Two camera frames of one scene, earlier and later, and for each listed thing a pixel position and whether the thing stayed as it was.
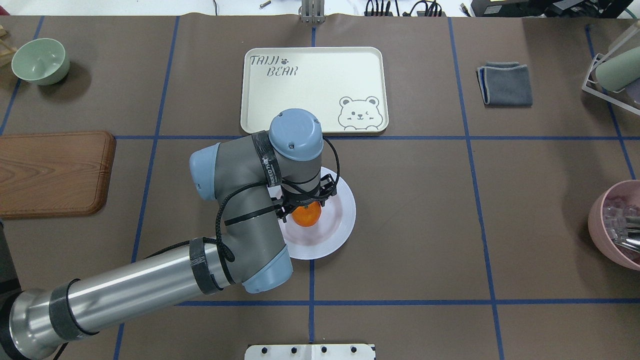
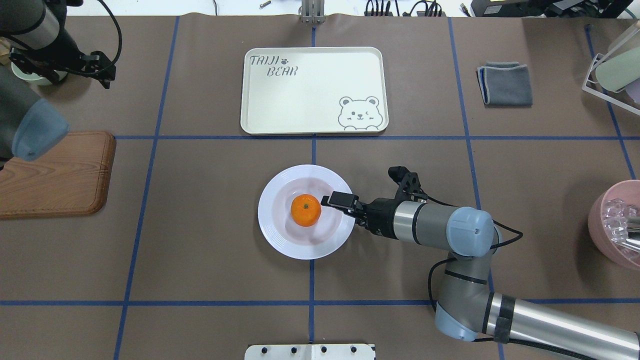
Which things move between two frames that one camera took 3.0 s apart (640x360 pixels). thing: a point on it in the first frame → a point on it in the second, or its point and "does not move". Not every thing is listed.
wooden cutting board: [56, 173] does not move
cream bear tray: [345, 86] does not move
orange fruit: [308, 215] does not move
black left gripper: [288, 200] → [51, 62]
